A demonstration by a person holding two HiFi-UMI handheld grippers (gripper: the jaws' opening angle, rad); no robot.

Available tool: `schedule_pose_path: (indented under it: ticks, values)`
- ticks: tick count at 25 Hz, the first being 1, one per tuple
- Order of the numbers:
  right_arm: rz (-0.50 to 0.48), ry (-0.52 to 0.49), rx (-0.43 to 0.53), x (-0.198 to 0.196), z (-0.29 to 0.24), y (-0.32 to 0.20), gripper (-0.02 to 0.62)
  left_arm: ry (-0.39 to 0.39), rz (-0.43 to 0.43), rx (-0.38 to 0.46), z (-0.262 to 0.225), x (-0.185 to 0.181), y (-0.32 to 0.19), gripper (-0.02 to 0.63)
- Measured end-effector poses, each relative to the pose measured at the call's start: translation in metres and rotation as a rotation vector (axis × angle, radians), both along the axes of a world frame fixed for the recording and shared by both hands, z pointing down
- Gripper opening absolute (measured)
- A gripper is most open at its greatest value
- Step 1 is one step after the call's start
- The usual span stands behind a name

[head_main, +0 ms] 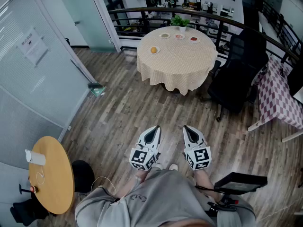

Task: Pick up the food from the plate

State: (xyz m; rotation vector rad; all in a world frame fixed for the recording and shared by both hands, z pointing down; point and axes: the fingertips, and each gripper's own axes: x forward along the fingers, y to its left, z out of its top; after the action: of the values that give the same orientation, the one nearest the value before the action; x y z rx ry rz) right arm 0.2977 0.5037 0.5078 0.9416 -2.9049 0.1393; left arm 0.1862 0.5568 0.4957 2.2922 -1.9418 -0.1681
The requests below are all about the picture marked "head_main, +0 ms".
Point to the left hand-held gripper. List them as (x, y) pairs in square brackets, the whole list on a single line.
[(144, 157)]

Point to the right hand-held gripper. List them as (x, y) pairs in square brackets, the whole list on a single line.
[(200, 158)]

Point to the white plate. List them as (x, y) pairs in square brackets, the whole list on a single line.
[(168, 36), (158, 51), (183, 37), (198, 41)]

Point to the round orange food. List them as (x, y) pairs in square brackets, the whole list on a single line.
[(154, 49)]

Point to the red food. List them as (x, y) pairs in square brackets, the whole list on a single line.
[(193, 39)]

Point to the pink food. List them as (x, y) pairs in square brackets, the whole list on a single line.
[(179, 36)]

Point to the person's right forearm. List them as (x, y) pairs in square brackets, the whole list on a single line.
[(204, 179)]

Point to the person's left forearm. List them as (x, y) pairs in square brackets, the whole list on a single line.
[(132, 185)]

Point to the person's left white shoe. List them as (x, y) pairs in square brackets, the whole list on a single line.
[(158, 166)]

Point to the person's white shoe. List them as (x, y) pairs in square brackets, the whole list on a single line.
[(158, 166), (173, 166)]

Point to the person's right white shoe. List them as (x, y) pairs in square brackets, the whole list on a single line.
[(173, 166)]

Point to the person's grey clothing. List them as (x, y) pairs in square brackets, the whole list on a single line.
[(154, 202)]

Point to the green dustpan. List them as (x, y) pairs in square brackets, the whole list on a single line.
[(97, 89)]

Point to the round table beige checked cloth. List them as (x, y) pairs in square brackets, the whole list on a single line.
[(180, 63)]

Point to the black round stool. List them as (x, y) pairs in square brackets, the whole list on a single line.
[(82, 176)]

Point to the black office chair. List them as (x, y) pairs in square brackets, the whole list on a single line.
[(239, 74)]

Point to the table with purple checked cloth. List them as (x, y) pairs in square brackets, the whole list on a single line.
[(277, 96)]

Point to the round wooden side table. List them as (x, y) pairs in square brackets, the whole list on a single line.
[(55, 174)]

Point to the green potted plant white pot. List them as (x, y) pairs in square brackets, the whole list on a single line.
[(181, 22)]

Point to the white cylindrical device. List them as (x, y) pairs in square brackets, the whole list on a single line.
[(35, 158)]

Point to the frosted glass door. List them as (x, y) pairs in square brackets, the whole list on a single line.
[(35, 79)]

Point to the black curved railing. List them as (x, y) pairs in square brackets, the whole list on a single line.
[(142, 9)]

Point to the black stand with red knob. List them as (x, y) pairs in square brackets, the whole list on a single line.
[(27, 188)]

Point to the black bag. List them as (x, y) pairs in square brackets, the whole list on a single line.
[(28, 212)]

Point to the paper sign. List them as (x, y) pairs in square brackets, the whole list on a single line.
[(33, 46)]

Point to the black screen on mount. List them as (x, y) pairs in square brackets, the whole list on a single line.
[(240, 183)]

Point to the black waist mount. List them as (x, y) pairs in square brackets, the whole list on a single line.
[(223, 206)]

